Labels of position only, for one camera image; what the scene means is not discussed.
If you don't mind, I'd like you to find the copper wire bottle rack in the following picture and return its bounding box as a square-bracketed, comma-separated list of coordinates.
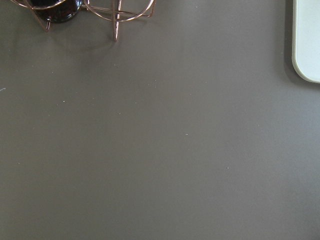
[12, 0, 156, 42]

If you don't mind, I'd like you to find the cream rabbit tray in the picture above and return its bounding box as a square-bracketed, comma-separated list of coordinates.
[292, 0, 320, 84]

